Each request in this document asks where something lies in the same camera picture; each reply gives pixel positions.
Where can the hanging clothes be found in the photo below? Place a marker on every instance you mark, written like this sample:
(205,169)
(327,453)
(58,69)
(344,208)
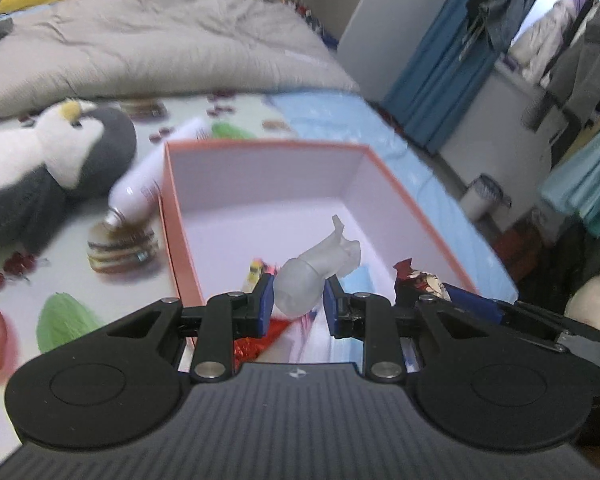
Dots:
(560,52)

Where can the red foil tea packet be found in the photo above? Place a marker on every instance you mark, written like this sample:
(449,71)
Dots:
(248,349)

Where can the white trash bin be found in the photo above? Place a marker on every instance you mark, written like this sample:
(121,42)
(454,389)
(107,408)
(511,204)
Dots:
(483,195)

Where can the blue curtain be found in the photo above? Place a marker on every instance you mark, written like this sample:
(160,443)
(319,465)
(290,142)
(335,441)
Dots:
(450,66)

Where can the grey duvet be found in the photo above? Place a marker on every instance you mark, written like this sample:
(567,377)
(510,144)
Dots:
(92,49)

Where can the grey white penguin plush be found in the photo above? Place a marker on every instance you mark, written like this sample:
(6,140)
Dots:
(75,150)

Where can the colourful feathered bird toy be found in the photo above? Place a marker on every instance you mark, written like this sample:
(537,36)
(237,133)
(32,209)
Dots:
(256,269)

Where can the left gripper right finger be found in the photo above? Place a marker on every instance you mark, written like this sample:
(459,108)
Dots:
(370,319)

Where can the red brown snack packet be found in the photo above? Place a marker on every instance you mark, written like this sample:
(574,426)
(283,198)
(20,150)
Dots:
(411,284)

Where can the white wardrobe cabinet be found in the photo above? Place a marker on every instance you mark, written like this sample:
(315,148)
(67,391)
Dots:
(377,38)

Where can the white spray bottle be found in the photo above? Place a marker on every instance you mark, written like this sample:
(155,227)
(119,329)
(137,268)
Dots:
(134,197)

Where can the blue surgical face mask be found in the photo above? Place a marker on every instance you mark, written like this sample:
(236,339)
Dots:
(358,280)

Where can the orange cardboard box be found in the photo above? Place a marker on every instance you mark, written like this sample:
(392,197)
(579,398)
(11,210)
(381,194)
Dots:
(226,203)

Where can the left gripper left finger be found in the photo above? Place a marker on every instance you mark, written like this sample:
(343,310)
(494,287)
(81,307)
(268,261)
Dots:
(225,318)

